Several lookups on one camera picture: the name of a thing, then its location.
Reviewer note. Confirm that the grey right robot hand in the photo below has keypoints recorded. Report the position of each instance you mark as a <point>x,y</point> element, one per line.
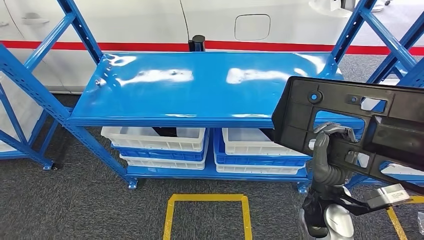
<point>319,152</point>

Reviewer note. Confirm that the black plastic plate bracket part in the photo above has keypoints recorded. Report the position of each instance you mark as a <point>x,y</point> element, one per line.
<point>404,132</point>

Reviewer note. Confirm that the long black plastic part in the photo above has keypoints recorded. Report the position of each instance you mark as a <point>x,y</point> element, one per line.
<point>267,134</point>

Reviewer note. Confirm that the blue metal shelf rack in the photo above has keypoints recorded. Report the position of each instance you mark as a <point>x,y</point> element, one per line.
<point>182,92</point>
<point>30,153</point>
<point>410,37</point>

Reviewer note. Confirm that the yellow floor tape square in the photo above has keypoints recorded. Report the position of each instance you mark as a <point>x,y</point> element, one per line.
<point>396,222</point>

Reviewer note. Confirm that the red barrier belt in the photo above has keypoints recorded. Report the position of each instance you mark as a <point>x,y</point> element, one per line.
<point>132,45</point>

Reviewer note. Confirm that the white car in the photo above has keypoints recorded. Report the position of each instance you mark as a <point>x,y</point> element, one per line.
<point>132,20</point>

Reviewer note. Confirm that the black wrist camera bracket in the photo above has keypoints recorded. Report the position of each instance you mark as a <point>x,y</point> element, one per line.
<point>354,206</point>

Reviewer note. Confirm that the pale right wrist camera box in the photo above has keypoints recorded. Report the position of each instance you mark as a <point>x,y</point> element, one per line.
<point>391,196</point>

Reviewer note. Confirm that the black stanchion post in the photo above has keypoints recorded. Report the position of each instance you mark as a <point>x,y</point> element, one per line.
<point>197,43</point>

